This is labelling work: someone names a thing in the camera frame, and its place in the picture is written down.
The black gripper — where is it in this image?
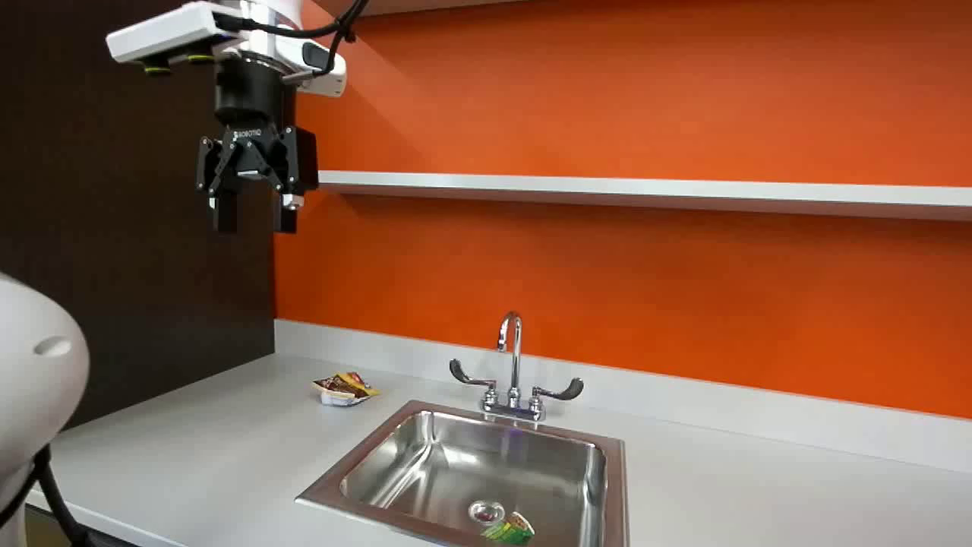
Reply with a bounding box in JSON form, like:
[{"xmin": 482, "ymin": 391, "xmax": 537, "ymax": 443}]
[{"xmin": 195, "ymin": 58, "xmax": 321, "ymax": 238}]

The small white bowl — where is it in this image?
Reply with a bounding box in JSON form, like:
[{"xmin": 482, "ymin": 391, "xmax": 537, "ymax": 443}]
[{"xmin": 314, "ymin": 380, "xmax": 371, "ymax": 409}]

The chrome faucet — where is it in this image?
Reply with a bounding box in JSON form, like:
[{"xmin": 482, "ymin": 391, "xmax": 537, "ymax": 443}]
[{"xmin": 478, "ymin": 311, "xmax": 550, "ymax": 429}]

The stainless steel sink basin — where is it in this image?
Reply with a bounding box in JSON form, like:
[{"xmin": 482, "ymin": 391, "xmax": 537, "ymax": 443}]
[{"xmin": 295, "ymin": 399, "xmax": 632, "ymax": 547}]

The black base cable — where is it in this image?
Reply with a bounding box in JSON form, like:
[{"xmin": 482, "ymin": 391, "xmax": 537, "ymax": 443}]
[{"xmin": 0, "ymin": 443, "xmax": 97, "ymax": 547}]

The white wall shelf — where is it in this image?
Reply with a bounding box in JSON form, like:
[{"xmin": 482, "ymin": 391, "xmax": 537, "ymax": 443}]
[{"xmin": 315, "ymin": 168, "xmax": 972, "ymax": 225}]

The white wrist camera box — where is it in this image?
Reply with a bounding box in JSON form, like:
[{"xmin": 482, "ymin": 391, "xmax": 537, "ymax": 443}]
[{"xmin": 104, "ymin": 0, "xmax": 253, "ymax": 66}]

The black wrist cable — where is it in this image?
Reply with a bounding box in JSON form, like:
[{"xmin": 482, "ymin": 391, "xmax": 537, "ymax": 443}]
[{"xmin": 213, "ymin": 0, "xmax": 371, "ymax": 48}]

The green granola snack bar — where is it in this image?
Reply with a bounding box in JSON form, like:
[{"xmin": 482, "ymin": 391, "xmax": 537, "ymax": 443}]
[{"xmin": 479, "ymin": 506, "xmax": 537, "ymax": 547}]

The metal sink drain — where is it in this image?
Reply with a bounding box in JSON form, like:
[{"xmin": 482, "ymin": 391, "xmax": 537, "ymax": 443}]
[{"xmin": 464, "ymin": 494, "xmax": 510, "ymax": 533}]

